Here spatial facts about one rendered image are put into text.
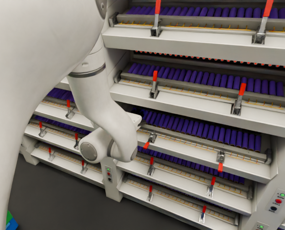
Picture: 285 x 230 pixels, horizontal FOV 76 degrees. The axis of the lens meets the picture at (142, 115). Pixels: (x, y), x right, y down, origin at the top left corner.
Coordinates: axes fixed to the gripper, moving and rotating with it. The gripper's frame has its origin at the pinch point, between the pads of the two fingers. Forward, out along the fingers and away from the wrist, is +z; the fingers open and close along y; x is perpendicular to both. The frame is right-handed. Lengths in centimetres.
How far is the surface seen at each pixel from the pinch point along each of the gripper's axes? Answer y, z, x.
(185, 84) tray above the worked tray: -18.9, -3.1, -17.2
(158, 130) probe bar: -11.2, -1.7, 3.6
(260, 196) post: -52, -3, 18
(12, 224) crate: 50, -33, 61
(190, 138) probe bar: -24.2, -1.7, 3.6
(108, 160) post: 12.6, -2.9, 27.0
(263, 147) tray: -49.4, 4.7, 2.7
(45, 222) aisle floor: 39, -24, 64
